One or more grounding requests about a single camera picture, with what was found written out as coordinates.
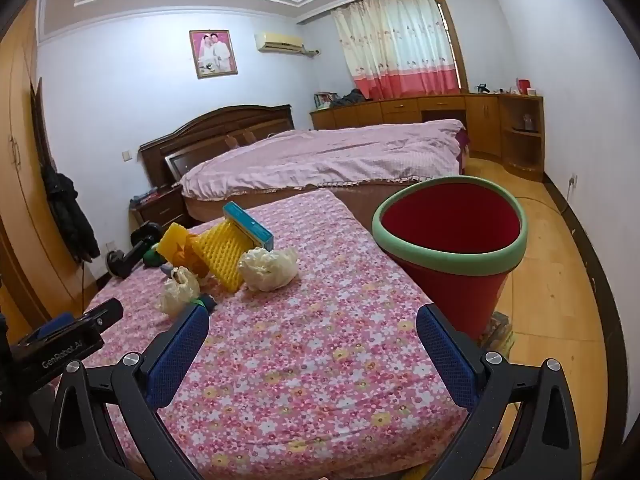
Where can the wall air conditioner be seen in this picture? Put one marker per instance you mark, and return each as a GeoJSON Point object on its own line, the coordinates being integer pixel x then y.
{"type": "Point", "coordinates": [279, 41]}

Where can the colourful picture box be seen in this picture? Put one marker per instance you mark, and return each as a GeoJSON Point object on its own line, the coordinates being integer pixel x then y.
{"type": "Point", "coordinates": [324, 100]}

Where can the dark wooden nightstand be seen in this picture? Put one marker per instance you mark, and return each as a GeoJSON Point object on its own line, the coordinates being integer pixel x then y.
{"type": "Point", "coordinates": [162, 210]}

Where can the person's left hand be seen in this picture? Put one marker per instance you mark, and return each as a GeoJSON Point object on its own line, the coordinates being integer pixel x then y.
{"type": "Point", "coordinates": [15, 442]}

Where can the white crumpled socks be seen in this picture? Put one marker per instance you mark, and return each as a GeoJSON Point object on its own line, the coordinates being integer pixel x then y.
{"type": "Point", "coordinates": [179, 290]}

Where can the pink floral cloth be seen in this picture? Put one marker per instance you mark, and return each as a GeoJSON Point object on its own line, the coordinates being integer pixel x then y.
{"type": "Point", "coordinates": [310, 350]}

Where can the green soft toy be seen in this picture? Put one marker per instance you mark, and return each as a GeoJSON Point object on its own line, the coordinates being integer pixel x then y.
{"type": "Point", "coordinates": [152, 258]}

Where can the pink bedspread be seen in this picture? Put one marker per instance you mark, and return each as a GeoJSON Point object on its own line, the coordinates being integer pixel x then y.
{"type": "Point", "coordinates": [325, 160]}

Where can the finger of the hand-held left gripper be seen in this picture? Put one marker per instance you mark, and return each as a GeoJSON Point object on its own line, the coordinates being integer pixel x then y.
{"type": "Point", "coordinates": [95, 317]}

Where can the long wooden cabinet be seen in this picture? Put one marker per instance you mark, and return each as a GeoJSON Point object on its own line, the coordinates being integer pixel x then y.
{"type": "Point", "coordinates": [400, 110]}

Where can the brown bed base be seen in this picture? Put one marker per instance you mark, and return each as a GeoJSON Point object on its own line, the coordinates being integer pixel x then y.
{"type": "Point", "coordinates": [360, 201]}

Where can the red bin with green rim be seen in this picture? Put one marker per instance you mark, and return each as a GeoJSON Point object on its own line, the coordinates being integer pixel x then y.
{"type": "Point", "coordinates": [440, 280]}

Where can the dark wooden headboard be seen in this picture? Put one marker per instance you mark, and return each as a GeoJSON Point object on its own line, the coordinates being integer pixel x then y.
{"type": "Point", "coordinates": [200, 130]}

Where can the black jacket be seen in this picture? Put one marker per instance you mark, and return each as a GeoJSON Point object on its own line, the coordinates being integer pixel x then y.
{"type": "Point", "coordinates": [70, 210]}

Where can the small book stack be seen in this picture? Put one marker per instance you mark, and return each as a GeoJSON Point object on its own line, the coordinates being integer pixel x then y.
{"type": "Point", "coordinates": [147, 195]}

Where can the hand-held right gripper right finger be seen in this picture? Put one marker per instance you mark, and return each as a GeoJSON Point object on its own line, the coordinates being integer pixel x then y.
{"type": "Point", "coordinates": [445, 355]}

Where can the wooden corner shelf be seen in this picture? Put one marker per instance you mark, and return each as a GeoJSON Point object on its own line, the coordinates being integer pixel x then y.
{"type": "Point", "coordinates": [520, 135]}

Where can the framed wall photo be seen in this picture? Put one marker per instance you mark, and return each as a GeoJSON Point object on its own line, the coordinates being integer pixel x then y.
{"type": "Point", "coordinates": [212, 54]}

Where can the large yellow foam net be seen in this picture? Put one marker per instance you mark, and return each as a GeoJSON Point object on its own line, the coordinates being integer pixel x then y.
{"type": "Point", "coordinates": [225, 255]}

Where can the wooden wardrobe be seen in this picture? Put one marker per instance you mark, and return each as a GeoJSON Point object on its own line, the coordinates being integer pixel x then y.
{"type": "Point", "coordinates": [25, 160]}

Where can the white and red curtain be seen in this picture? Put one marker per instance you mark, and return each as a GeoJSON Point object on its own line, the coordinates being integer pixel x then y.
{"type": "Point", "coordinates": [395, 45]}

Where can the black clamp stand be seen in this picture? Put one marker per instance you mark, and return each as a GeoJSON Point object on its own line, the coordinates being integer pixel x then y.
{"type": "Point", "coordinates": [132, 255]}

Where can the black bag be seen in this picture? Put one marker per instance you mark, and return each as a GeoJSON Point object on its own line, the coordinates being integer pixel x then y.
{"type": "Point", "coordinates": [351, 97]}

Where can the small red box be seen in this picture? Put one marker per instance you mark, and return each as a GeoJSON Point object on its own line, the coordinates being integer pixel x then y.
{"type": "Point", "coordinates": [523, 86]}

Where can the blue cardboard box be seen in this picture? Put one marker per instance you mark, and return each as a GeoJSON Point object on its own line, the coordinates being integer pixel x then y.
{"type": "Point", "coordinates": [247, 225]}

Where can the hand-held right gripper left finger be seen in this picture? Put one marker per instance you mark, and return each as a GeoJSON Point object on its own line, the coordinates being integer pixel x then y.
{"type": "Point", "coordinates": [177, 355]}

